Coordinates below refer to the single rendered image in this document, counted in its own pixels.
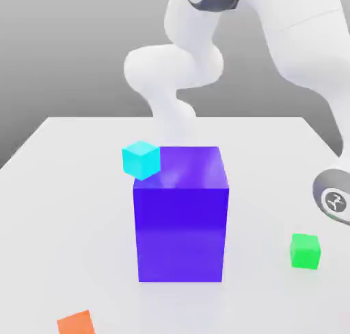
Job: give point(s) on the small orange cube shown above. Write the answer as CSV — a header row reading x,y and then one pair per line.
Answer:
x,y
76,324

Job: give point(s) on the small green cube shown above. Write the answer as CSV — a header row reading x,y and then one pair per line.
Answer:
x,y
305,252

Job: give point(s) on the small cyan cube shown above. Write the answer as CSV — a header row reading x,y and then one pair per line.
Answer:
x,y
140,161

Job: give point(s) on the large purple box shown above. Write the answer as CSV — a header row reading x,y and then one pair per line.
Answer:
x,y
180,230

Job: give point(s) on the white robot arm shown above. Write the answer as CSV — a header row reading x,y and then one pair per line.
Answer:
x,y
295,52

